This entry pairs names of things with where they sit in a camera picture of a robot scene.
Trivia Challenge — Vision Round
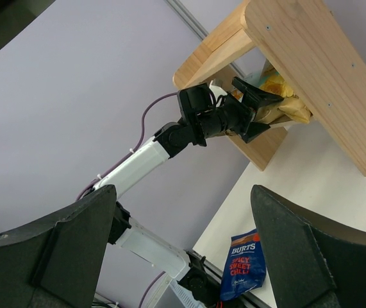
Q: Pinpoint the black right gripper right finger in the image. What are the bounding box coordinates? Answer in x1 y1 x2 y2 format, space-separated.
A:
251 185 366 307

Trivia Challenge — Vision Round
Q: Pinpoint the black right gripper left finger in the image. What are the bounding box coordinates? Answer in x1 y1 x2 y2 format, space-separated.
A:
0 185 117 307

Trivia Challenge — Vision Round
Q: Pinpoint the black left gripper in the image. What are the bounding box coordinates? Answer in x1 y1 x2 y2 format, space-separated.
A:
198 77 284 143

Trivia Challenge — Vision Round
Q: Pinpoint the tan kettle cooked chips bag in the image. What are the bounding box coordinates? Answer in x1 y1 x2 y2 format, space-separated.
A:
227 60 313 126

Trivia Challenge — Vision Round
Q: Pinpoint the blue Burts spicy chilli bag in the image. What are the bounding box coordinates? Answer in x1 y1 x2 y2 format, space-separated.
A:
220 229 267 302

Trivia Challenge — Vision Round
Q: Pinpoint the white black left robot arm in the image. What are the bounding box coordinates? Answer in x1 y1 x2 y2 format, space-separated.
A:
82 80 249 307

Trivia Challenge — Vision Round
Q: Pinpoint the wooden two-tier shelf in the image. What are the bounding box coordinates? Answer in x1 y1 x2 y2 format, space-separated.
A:
173 1 366 176

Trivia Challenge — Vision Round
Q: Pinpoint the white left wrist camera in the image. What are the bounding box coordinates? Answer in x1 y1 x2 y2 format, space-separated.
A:
208 81 228 104

